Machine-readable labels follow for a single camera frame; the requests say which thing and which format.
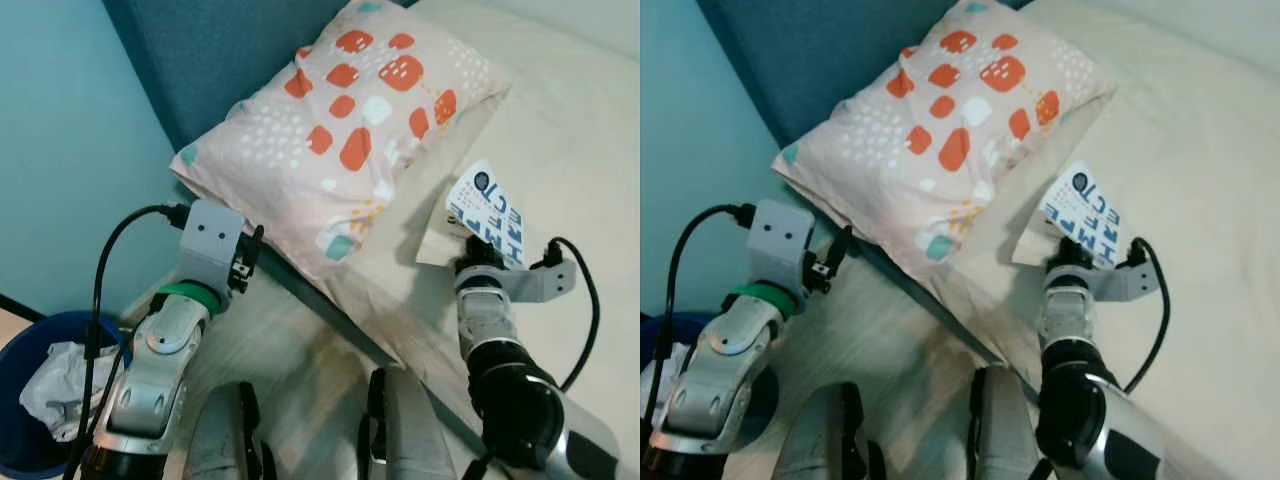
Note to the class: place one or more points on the grey right robot leg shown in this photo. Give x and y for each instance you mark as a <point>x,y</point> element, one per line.
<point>405,430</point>
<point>1005,430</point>

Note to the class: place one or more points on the bed with cream sheet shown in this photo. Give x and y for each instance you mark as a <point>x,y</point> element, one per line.
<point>1190,130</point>
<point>570,130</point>

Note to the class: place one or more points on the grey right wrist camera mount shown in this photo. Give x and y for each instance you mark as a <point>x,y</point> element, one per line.
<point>1130,283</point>
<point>540,282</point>

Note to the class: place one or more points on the crumpled white paper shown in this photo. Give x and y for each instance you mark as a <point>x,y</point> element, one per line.
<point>55,390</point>
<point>672,380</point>

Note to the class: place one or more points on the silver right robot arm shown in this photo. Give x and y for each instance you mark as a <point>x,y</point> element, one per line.
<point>510,400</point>
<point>1080,400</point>

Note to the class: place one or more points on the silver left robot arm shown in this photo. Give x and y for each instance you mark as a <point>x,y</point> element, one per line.
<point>150,380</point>
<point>715,380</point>

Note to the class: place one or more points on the grey robot leg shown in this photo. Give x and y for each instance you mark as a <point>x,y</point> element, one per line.
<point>405,430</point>
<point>225,430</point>
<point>1005,430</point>
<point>825,430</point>

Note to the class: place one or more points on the blue fabric headboard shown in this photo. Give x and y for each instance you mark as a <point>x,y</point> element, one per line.
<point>200,50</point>
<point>800,50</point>

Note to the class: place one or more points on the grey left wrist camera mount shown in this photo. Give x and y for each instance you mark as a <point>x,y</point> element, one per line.
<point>210,240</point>
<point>780,240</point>

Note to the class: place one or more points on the grey left robot leg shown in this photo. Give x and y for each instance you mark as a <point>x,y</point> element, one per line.
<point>225,430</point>
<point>825,430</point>

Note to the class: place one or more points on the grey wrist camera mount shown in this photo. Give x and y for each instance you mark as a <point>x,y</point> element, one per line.
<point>540,282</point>
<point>780,240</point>
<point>1130,283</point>
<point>210,240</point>

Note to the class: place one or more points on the pink pillow with orange spots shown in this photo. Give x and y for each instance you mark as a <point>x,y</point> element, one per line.
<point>930,120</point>
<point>330,120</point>

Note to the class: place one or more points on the blue waste bin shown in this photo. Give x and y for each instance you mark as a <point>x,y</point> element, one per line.
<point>655,330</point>
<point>20,440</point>

